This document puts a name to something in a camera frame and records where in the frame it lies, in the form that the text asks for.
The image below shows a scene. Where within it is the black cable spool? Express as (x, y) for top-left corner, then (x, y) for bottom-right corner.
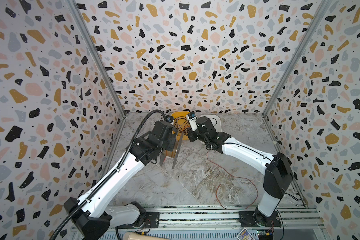
(159, 132), (184, 169)

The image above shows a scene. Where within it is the red cable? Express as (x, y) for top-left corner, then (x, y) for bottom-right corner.
(205, 149), (259, 210)

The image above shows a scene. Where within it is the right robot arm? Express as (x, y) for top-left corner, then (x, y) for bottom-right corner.
(187, 112), (293, 226)

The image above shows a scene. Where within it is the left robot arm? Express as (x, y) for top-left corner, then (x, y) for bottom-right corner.
(50, 110), (177, 240)

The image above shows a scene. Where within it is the white plastic bin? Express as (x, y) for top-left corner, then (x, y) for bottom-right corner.
(202, 114), (222, 132)

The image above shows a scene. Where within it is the yellow plastic bin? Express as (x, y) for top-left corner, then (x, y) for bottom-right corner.
(172, 111), (191, 141)

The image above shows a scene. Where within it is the beige cylinder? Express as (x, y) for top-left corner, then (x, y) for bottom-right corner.
(122, 232), (168, 240)

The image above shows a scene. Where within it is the colourful sticker card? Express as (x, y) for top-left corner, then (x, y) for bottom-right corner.
(237, 228), (255, 240)

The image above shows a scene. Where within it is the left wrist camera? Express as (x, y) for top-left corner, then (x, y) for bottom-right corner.
(165, 115), (174, 124)

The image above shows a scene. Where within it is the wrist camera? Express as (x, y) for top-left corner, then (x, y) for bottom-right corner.
(187, 112), (198, 132)
(165, 115), (174, 124)

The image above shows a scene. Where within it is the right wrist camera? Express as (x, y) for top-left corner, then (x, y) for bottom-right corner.
(187, 112), (198, 132)

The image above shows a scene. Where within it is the black cable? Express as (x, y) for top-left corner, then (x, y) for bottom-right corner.
(167, 115), (193, 134)

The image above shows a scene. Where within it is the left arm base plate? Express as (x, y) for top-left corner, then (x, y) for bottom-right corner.
(118, 212), (160, 230)

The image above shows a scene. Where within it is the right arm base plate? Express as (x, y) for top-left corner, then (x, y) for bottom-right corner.
(239, 211), (282, 228)

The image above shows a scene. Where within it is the aluminium mounting rail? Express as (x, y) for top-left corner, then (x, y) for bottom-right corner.
(70, 205), (326, 233)

